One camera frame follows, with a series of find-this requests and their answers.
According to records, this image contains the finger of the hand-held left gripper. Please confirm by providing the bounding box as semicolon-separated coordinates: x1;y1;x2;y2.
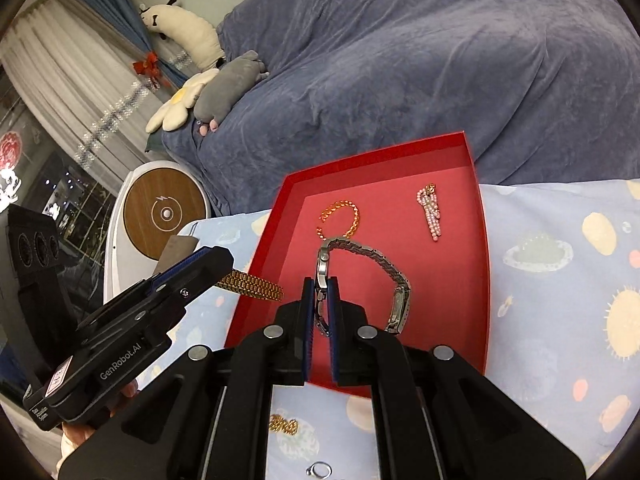
75;247;212;333
79;248;235;348

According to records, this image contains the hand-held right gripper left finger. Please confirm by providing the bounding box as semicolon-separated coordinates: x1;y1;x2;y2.
57;276;315;480

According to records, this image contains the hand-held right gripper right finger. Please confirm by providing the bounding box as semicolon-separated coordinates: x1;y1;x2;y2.
327;279;585;480

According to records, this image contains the silver metal wristwatch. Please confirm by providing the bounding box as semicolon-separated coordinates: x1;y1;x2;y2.
314;236;412;337

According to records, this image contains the small gold chain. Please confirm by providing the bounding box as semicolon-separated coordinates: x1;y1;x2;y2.
270;412;299;436

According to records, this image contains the red cardboard box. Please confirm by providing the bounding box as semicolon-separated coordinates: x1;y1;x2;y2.
223;131;493;398

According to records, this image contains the person's left hand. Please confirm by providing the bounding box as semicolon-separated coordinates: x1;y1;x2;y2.
59;425;98;467

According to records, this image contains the brown leather case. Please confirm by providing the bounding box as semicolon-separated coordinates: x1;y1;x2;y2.
154;235;202;281

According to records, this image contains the white round wooden-top device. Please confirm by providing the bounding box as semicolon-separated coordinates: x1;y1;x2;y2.
102;161;212;307

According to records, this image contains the black appliance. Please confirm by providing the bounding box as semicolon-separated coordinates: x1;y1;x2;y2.
0;204;103;391

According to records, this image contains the pink pearl hair clip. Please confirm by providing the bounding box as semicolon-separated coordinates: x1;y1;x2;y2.
416;184;445;243

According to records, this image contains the flower shaped pillow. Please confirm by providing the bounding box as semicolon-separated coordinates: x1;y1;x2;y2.
146;67;221;134

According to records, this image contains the grey plush toy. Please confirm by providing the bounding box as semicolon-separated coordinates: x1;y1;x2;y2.
192;50;271;137

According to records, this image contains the red ribbon bow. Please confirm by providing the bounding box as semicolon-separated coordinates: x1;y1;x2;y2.
132;51;163;88

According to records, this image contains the red window decoration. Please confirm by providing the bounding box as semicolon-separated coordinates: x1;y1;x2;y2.
0;131;22;171

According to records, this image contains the planet print tablecloth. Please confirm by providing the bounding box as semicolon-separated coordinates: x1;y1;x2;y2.
100;179;640;480

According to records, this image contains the white sheer curtain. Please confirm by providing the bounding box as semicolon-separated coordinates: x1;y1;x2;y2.
0;0;171;192

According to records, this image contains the cream cow plush toy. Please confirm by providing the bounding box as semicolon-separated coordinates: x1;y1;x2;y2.
139;0;224;69

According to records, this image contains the blue curtain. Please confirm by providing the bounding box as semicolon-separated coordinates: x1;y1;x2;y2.
65;0;192;92

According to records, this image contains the blue velvet sofa cover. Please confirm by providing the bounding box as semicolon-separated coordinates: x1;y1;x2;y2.
160;0;640;217

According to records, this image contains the orange gold chain bracelet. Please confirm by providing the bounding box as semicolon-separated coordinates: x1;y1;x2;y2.
316;200;361;241

